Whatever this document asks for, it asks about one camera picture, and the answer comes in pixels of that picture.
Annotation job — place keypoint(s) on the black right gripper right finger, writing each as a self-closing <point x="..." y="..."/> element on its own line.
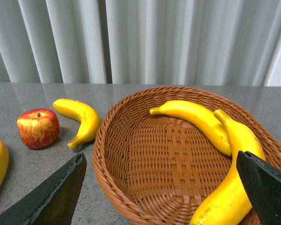
<point x="262" y="184"/>

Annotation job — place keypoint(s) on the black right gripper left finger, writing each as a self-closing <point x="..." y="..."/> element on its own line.
<point x="53" y="202"/>

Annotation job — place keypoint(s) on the yellow banana front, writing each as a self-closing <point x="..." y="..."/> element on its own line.
<point x="229" y="203"/>

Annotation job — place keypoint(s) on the yellow banana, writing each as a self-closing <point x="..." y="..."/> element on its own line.
<point x="229" y="203"/>
<point x="83" y="113"/>
<point x="200" y="117"/>

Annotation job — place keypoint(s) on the red yellow apple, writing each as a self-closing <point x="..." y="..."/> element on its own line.
<point x="38" y="128"/>

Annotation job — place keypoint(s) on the yellow banana on table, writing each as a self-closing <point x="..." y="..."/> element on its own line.
<point x="83" y="113"/>

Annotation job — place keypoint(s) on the yellow banana back in basket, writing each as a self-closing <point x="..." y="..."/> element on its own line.
<point x="200" y="117"/>

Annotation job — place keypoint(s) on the brown wicker basket for bananas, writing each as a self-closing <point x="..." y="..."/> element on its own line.
<point x="156" y="170"/>

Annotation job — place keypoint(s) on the grey pleated curtain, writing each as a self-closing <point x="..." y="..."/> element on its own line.
<point x="201" y="42"/>

